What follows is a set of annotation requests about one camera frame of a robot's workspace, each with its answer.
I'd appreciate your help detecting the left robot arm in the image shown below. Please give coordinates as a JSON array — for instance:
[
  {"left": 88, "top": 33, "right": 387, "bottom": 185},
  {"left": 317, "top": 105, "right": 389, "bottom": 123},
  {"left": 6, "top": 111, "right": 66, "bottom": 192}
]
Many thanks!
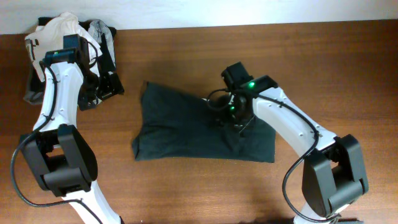
[{"left": 10, "top": 48, "right": 123, "bottom": 223}]

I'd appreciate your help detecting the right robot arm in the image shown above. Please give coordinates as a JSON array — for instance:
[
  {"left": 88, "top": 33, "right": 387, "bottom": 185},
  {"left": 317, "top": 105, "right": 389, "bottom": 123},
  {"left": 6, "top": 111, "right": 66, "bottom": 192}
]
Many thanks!
[{"left": 222, "top": 74, "right": 369, "bottom": 223}]

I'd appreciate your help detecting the white folded t-shirt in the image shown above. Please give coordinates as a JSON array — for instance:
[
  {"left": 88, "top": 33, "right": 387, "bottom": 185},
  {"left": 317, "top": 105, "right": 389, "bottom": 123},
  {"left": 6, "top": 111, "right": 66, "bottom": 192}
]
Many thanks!
[{"left": 25, "top": 12, "right": 102, "bottom": 82}]

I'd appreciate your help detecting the black folded garment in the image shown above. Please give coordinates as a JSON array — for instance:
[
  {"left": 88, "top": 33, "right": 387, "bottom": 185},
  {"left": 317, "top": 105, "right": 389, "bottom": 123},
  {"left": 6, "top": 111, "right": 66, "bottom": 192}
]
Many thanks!
[{"left": 24, "top": 12, "right": 120, "bottom": 98}]

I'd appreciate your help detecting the dark green Nike t-shirt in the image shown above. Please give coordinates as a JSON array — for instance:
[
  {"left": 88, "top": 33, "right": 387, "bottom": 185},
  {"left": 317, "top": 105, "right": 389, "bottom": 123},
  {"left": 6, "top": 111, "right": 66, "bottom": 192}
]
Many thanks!
[{"left": 132, "top": 82, "right": 275, "bottom": 163}]

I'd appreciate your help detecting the right black cable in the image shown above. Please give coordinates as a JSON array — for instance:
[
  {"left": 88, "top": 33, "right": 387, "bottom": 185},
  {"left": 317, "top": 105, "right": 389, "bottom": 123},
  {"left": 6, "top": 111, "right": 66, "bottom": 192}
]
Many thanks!
[{"left": 205, "top": 88, "right": 341, "bottom": 224}]

